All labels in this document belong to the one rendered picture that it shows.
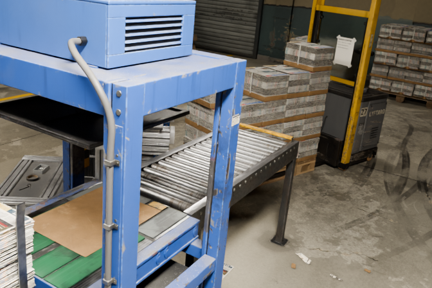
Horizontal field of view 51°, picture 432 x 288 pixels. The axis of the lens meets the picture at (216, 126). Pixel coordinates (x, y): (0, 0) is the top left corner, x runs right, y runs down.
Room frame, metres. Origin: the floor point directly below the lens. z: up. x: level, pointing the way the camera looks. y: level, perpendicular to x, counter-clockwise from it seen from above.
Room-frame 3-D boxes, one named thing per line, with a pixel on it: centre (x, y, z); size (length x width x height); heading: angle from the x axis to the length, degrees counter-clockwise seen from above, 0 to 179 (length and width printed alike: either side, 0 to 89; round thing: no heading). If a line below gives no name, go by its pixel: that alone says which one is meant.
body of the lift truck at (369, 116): (5.00, -1.45, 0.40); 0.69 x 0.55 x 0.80; 40
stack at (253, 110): (4.00, -0.29, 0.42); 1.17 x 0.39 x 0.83; 130
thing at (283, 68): (4.27, -0.61, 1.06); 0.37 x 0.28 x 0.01; 39
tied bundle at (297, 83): (4.28, -0.61, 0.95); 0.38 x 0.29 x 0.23; 39
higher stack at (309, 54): (4.48, -0.84, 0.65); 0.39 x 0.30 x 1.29; 40
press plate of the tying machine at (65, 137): (1.67, 0.49, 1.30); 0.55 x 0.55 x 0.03; 60
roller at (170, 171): (2.27, 0.14, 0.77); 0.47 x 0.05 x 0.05; 60
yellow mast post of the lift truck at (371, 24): (4.51, -1.39, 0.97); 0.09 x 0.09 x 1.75; 40
